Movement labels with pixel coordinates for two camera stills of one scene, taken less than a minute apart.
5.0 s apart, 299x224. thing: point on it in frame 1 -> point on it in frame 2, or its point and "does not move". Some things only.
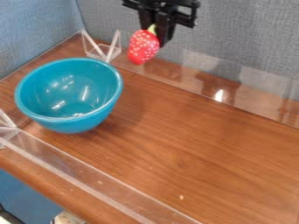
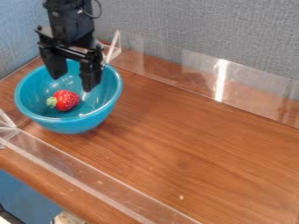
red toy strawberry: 144,45 -> 63,100
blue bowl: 68,95 does not move
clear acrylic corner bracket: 101,51 does not move
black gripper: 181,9 -> 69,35
